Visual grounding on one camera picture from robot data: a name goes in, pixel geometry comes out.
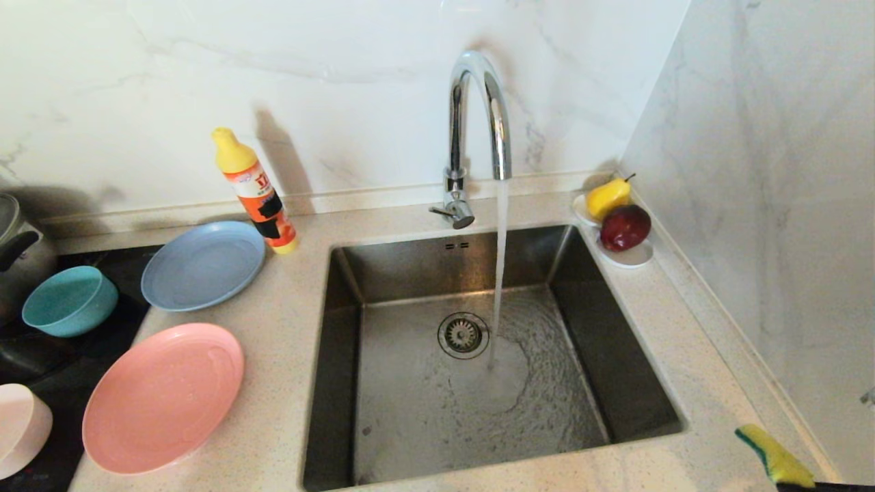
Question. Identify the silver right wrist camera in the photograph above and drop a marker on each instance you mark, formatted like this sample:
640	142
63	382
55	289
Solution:
869	396

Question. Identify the stainless steel sink basin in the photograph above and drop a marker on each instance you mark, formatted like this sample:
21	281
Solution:
410	437

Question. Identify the yellow pear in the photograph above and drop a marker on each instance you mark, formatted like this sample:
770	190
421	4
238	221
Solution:
608	197

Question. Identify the black glass cooktop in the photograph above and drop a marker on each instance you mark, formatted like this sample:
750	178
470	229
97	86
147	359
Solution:
89	355

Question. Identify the small light pink plate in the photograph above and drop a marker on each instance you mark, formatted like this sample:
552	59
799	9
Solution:
20	430

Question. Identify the dish soap bottle yellow cap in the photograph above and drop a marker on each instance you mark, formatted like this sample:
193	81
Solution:
263	205

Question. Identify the round metal drain strainer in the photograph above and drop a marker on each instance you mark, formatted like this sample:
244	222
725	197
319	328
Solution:
463	335

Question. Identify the chrome gooseneck faucet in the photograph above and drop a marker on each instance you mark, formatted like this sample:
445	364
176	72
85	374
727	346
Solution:
455	123

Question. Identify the teal bowl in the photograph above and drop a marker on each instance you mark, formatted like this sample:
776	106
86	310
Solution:
68	304

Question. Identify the blue plate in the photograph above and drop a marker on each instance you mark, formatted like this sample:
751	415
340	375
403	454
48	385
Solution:
202	266

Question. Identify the dark red apple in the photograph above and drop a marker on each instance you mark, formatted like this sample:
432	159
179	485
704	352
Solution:
625	229

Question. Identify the yellow green sponge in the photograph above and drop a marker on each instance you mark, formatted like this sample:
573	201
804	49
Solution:
776	454

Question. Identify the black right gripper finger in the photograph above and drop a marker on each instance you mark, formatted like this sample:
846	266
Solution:
827	487

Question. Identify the small white fruit dish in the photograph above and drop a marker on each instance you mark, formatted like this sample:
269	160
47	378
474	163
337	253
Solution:
633	260

